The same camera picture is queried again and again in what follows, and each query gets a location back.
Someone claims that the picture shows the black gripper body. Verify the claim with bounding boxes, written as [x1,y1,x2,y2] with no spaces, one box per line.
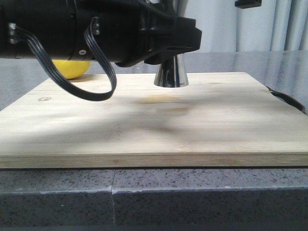
[116,0,202,67]
[234,0,262,8]

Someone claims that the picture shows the steel cocktail jigger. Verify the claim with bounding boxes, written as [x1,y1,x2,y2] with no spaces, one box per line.
[154,54,189,88]

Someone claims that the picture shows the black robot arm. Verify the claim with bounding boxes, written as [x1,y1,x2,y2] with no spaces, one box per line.
[0,0,202,67]

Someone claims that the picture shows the grey curtain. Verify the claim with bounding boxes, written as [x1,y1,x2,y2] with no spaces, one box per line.
[174,0,308,53]

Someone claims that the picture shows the yellow lemon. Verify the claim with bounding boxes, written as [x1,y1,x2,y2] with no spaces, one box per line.
[52,60,91,79]

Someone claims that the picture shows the light wooden cutting board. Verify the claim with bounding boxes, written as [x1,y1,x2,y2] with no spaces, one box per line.
[0,73,308,168]

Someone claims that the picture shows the black ribbon cable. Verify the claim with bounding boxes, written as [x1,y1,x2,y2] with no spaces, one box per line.
[8,16,117,102]

